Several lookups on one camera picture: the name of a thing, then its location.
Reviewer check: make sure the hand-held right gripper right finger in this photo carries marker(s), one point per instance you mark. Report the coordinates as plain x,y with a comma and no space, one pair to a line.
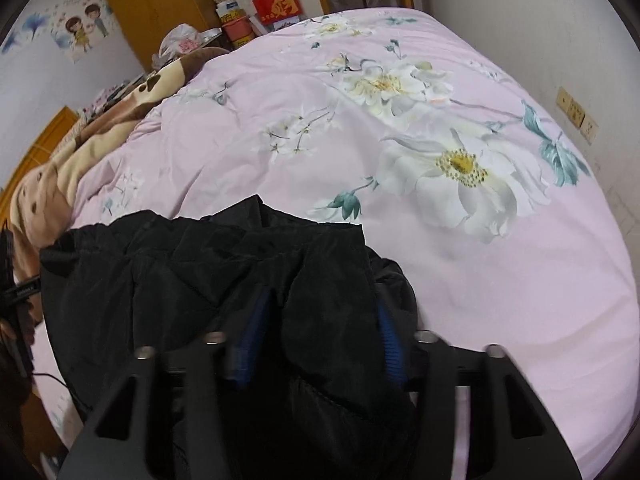
390,345

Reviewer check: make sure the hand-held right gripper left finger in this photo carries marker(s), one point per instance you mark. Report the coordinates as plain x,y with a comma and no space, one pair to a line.
250,330

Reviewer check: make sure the black puffer jacket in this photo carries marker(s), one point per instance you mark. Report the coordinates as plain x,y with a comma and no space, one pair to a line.
175,285

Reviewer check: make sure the person's left hand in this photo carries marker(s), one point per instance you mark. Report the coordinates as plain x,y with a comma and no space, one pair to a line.
31,327

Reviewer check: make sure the pink floral quilt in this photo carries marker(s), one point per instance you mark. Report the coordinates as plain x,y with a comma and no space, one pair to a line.
500,285

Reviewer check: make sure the brown dog print blanket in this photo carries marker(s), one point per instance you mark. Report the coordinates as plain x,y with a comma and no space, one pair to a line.
75,160

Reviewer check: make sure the wooden headboard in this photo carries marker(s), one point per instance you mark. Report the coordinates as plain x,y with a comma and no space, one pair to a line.
45,140

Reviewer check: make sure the pink plastic bin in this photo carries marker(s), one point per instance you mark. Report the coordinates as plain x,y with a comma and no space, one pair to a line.
239,32

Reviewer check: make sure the white plastic bag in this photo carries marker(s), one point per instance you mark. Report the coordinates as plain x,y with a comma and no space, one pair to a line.
182,40

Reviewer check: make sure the wooden wardrobe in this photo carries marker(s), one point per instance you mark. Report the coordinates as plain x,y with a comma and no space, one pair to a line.
150,5

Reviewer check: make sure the blue and white box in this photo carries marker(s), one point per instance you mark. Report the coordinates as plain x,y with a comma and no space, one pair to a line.
231,11

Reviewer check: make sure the red gift box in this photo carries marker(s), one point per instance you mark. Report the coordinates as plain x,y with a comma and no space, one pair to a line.
277,6

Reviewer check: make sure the blue flower wall sticker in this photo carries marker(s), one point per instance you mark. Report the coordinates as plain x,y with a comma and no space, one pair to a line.
30,25

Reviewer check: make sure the cartoon couple wall sticker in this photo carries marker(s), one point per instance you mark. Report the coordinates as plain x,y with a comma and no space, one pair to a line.
87,27

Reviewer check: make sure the beige wall socket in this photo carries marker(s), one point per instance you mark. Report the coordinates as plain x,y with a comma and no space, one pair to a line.
576,114
590,129
564,99

